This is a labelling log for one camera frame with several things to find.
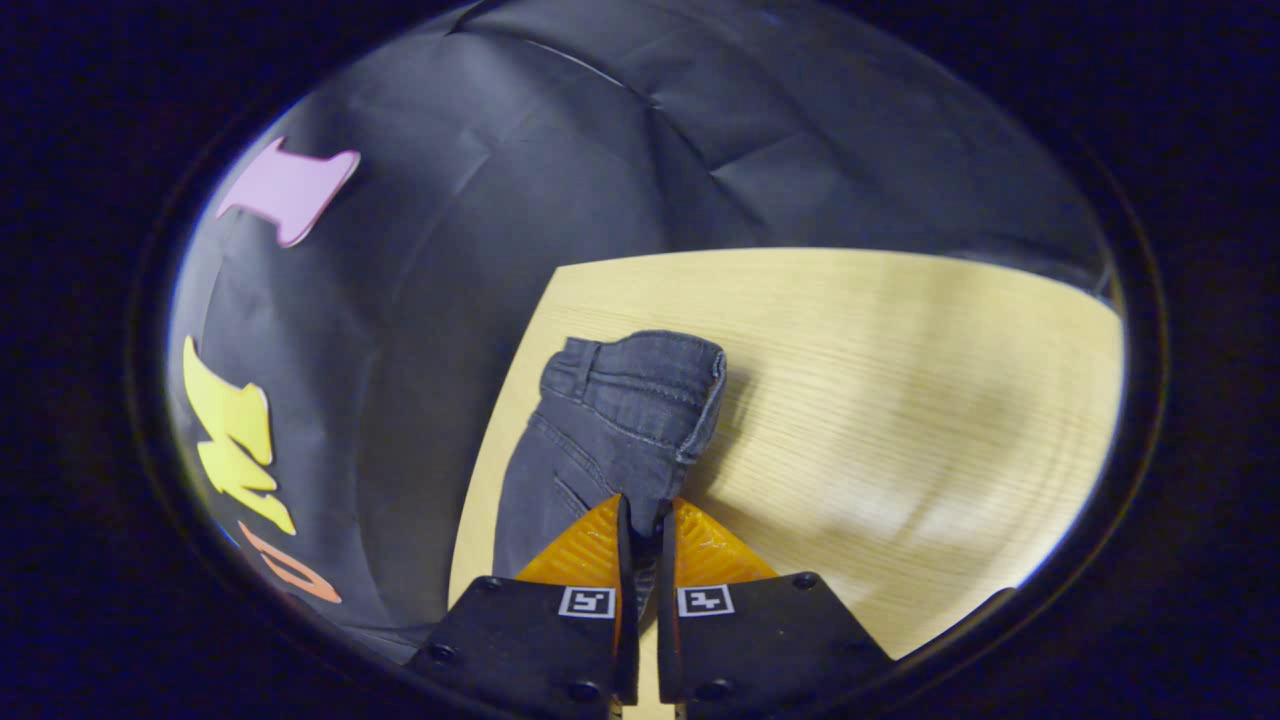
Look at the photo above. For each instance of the dark grey jeans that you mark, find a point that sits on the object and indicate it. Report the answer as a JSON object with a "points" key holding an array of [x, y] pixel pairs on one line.
{"points": [[610, 420]]}

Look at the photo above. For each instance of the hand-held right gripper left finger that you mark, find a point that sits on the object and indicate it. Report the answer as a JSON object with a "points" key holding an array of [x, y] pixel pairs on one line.
{"points": [[628, 650]]}

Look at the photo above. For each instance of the black backdrop cloth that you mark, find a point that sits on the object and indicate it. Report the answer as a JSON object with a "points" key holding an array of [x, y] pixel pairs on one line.
{"points": [[480, 200]]}

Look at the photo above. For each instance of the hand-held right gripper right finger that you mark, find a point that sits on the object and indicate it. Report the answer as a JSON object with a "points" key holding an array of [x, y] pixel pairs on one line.
{"points": [[666, 650]]}

